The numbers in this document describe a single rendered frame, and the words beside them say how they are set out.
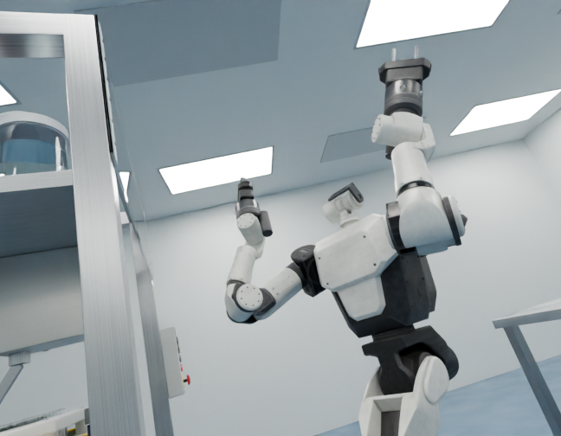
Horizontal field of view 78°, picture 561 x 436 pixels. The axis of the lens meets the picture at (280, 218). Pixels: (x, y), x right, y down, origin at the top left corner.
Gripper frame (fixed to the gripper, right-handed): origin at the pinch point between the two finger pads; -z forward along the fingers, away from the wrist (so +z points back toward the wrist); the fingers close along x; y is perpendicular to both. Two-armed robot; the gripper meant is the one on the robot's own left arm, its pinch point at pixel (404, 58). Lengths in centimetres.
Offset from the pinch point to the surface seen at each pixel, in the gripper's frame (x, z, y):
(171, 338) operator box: 86, 76, 56
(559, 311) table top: -51, 48, 71
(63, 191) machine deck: 53, 55, -34
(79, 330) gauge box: 63, 77, -12
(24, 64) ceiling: 216, -61, 30
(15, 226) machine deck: 67, 61, -30
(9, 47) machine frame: 73, 28, -41
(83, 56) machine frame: 59, 27, -36
